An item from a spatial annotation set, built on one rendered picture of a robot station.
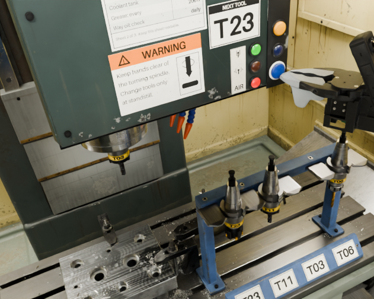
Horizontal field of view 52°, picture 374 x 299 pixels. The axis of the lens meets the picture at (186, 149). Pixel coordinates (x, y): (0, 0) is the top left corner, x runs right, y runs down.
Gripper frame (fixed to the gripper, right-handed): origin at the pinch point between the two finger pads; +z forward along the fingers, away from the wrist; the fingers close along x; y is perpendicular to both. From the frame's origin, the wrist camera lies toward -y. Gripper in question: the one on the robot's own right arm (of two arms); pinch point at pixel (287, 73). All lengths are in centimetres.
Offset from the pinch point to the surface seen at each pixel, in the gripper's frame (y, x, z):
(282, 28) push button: -8.2, 0.2, 1.4
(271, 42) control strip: -5.9, -1.0, 2.9
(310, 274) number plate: 65, 9, -7
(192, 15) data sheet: -13.8, -13.9, 10.4
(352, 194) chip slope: 78, 63, -4
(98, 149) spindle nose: 13.8, -22.3, 32.1
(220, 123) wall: 78, 87, 72
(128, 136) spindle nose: 11.8, -17.5, 27.3
